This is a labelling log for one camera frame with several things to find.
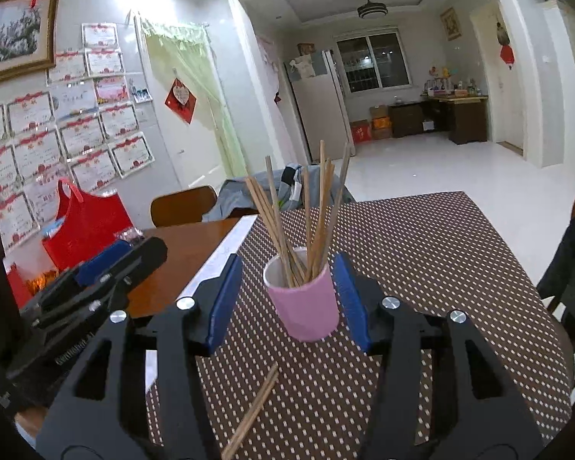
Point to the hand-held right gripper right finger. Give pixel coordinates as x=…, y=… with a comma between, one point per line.
x=352, y=297

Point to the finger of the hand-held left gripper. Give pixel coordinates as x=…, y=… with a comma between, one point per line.
x=143, y=254
x=100, y=261

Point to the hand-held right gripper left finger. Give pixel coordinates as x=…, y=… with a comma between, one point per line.
x=225, y=297

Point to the pink cup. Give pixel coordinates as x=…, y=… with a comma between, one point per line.
x=306, y=311

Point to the group of wooden chopsticks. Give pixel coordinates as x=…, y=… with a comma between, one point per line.
x=316, y=244

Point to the single wooden chopstick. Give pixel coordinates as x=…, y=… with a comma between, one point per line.
x=249, y=409
x=258, y=409

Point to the red bag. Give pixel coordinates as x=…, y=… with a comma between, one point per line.
x=91, y=230

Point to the orange snack packets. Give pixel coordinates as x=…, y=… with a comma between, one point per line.
x=43, y=280

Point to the brown polka dot tablecloth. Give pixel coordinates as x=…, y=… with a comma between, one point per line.
x=436, y=258

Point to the light grey jacket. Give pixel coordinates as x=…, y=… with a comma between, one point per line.
x=235, y=196

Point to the red diamond door decoration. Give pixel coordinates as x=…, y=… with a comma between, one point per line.
x=179, y=100

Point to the red cardboard box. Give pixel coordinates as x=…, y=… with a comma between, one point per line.
x=360, y=133

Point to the orange cardboard box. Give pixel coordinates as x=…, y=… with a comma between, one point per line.
x=381, y=129

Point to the green curtain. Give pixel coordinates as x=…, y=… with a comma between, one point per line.
x=196, y=81

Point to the silver refrigerator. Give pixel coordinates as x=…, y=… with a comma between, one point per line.
x=316, y=115

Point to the brown cardboard box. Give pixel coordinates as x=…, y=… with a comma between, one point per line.
x=378, y=111

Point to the dark wooden desk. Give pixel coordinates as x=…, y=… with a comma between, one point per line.
x=467, y=124

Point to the white door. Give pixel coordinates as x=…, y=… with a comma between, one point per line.
x=484, y=105

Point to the clutter of small desk items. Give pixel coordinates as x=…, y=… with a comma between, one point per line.
x=453, y=84

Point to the window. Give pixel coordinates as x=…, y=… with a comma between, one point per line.
x=373, y=62

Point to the gold framed painting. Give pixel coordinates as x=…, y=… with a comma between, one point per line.
x=9, y=33

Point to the small framed picture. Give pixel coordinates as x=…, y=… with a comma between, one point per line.
x=305, y=50

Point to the black ceiling fan lamp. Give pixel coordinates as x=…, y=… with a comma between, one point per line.
x=372, y=9

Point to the red hanging door decoration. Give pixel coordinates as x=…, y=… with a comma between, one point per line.
x=505, y=50

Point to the wall of award certificates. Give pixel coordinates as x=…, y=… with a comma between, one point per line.
x=76, y=134

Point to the small wall photo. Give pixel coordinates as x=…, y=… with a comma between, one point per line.
x=143, y=94

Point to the framed wall picture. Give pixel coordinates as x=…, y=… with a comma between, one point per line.
x=450, y=24

